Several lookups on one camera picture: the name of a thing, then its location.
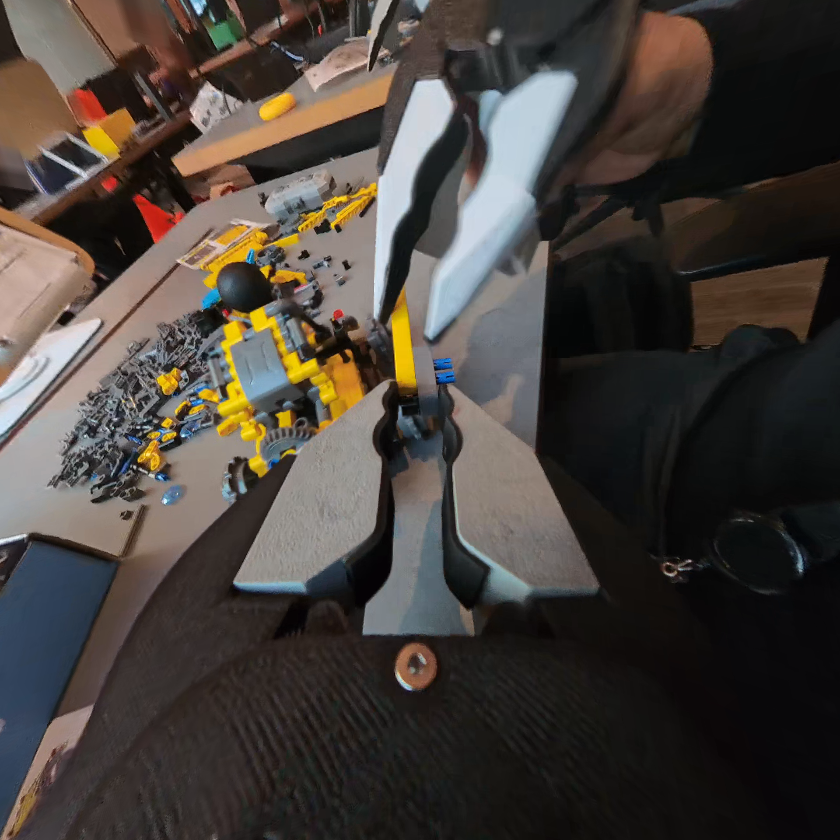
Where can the long yellow building beam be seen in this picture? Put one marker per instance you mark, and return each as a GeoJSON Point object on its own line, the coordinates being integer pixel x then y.
{"type": "Point", "coordinates": [403, 348]}

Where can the white chair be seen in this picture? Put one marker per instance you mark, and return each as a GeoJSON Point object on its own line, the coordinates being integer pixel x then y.
{"type": "Point", "coordinates": [59, 354]}

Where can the yellow crate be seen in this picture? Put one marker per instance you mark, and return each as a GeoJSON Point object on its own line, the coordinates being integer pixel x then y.
{"type": "Point", "coordinates": [111, 131]}

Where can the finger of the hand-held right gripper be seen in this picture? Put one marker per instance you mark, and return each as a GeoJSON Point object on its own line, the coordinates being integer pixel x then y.
{"type": "Point", "coordinates": [410, 164]}
{"type": "Point", "coordinates": [505, 216]}

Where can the grey connector with blue pin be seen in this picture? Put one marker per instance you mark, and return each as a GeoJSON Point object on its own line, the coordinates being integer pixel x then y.
{"type": "Point", "coordinates": [413, 423]}

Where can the translucent blue round piece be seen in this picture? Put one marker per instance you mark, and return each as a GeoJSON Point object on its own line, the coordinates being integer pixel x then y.
{"type": "Point", "coordinates": [174, 495]}

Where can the yellow oblong object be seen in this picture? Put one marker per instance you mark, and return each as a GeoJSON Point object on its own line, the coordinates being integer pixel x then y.
{"type": "Point", "coordinates": [277, 107]}

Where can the white paper sheet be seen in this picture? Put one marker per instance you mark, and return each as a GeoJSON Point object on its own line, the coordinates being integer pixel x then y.
{"type": "Point", "coordinates": [338, 65]}

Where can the grey motor block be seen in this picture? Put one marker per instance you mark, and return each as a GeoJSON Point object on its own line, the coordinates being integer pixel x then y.
{"type": "Point", "coordinates": [295, 197]}

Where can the person's black clothing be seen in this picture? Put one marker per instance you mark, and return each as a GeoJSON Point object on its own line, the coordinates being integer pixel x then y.
{"type": "Point", "coordinates": [656, 426]}

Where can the yellow toy construction vehicle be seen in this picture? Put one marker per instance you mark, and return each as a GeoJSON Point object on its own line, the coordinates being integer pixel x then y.
{"type": "Point", "coordinates": [262, 367]}

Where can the person's right hand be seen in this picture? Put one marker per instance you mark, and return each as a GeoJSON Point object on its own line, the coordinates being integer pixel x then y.
{"type": "Point", "coordinates": [669, 85]}

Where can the yellow beam assembly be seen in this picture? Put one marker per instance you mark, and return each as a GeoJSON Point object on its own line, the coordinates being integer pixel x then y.
{"type": "Point", "coordinates": [348, 207]}

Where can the blue cardboard box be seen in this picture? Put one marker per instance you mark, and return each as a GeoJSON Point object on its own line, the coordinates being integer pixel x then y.
{"type": "Point", "coordinates": [46, 643]}

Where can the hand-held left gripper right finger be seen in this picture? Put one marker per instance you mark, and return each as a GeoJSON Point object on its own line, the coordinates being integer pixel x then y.
{"type": "Point", "coordinates": [518, 518]}

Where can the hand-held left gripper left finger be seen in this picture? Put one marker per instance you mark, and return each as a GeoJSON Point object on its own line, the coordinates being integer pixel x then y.
{"type": "Point", "coordinates": [321, 512]}

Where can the orange cone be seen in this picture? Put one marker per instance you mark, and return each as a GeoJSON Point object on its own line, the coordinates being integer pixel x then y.
{"type": "Point", "coordinates": [157, 220]}

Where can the pile of small building parts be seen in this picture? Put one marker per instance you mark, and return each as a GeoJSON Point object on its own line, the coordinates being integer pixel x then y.
{"type": "Point", "coordinates": [111, 420]}

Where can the wooden table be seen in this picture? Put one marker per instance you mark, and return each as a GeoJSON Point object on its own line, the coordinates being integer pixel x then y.
{"type": "Point", "coordinates": [295, 141]}

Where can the open instruction booklet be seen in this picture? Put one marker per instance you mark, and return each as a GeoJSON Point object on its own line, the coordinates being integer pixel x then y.
{"type": "Point", "coordinates": [59, 754]}

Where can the brown cardboard piece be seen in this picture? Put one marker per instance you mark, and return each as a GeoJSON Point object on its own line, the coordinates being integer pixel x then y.
{"type": "Point", "coordinates": [134, 531]}

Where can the black wristwatch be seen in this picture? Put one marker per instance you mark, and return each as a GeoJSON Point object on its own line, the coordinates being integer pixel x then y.
{"type": "Point", "coordinates": [754, 551]}

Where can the grey desk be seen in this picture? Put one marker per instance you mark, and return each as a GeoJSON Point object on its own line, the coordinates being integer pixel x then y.
{"type": "Point", "coordinates": [492, 354]}

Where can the printed paper sheet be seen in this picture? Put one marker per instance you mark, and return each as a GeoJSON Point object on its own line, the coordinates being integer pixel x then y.
{"type": "Point", "coordinates": [33, 282]}

